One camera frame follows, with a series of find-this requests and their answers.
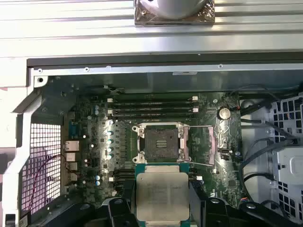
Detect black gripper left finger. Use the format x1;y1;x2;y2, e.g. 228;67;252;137
42;179;137;227

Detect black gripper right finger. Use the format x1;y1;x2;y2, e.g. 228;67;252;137
188;180;286;227

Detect silver square CPU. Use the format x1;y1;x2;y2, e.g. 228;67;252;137
134;163;191;227

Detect thin metal locking lever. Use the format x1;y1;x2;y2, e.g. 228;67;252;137
176;160;213;166

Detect black RAM slot white clips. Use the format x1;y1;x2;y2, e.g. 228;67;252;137
113;168;204;173
107;96;198;102
107;106;199;114
109;175;204;181

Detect CPU socket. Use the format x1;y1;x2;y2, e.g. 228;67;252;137
131;122;190;164

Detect green motherboard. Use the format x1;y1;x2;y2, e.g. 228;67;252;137
62;91;243;227

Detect silver ethernet port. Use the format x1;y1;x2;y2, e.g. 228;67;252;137
63;140;80;152

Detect blue serial port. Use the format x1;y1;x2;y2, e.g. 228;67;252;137
68;121;82;140

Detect silver metal drive cage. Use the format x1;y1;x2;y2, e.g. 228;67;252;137
269;93;303;227

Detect round coin battery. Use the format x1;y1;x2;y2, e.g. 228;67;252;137
217;106;232;120

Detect black silver PC case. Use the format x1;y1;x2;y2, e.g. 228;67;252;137
0;53;303;227

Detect black cable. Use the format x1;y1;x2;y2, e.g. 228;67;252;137
239;118;298;145
241;172;276;190

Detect thin red wire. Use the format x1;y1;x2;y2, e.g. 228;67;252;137
30;153;71;211

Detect square brown base plate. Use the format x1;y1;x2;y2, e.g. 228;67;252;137
134;0;216;26

